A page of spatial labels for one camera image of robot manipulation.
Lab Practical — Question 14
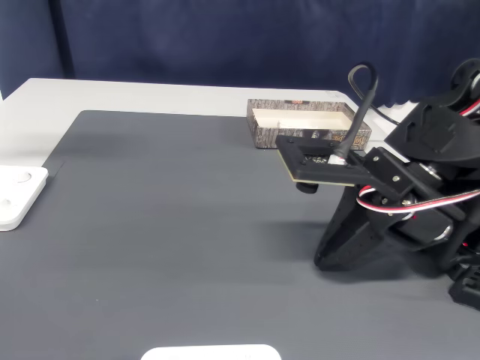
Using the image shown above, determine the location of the patterned open cardboard box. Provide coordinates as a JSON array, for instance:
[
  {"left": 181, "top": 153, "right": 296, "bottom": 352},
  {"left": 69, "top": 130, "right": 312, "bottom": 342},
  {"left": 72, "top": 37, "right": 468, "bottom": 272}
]
[{"left": 246, "top": 97, "right": 373, "bottom": 150}]

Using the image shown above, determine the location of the red white black servo cable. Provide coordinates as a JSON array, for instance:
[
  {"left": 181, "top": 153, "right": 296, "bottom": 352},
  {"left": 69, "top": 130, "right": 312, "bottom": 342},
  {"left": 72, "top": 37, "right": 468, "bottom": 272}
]
[
  {"left": 355, "top": 186, "right": 480, "bottom": 219},
  {"left": 456, "top": 97, "right": 480, "bottom": 124}
]

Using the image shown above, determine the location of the black camera cable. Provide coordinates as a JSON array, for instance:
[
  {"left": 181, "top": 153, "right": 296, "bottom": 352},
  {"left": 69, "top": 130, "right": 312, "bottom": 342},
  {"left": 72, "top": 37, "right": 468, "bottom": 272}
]
[{"left": 329, "top": 63, "right": 402, "bottom": 166}]

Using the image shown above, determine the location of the grey table mat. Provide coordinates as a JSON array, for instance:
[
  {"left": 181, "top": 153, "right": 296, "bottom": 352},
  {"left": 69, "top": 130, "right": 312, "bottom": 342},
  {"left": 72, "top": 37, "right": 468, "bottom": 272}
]
[{"left": 0, "top": 109, "right": 480, "bottom": 360}]

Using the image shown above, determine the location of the white tray with round recesses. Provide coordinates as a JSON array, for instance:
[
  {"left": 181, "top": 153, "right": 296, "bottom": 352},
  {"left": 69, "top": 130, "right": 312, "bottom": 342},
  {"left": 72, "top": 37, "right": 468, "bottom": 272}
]
[{"left": 0, "top": 164, "right": 50, "bottom": 232}]

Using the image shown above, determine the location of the black gripper camera module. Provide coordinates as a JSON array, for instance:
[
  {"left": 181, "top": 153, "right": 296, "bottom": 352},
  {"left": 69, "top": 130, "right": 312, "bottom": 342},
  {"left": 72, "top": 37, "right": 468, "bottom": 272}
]
[{"left": 275, "top": 135, "right": 367, "bottom": 195}]

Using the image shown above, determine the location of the dark blue curtain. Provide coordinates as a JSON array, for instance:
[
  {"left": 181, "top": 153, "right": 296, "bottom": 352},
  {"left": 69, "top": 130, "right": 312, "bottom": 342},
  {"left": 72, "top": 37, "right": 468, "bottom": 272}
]
[{"left": 0, "top": 0, "right": 480, "bottom": 110}]

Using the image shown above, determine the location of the white rounded device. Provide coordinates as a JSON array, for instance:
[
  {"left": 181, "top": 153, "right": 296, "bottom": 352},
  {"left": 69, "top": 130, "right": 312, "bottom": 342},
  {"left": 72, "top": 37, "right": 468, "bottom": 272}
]
[{"left": 140, "top": 343, "right": 282, "bottom": 360}]

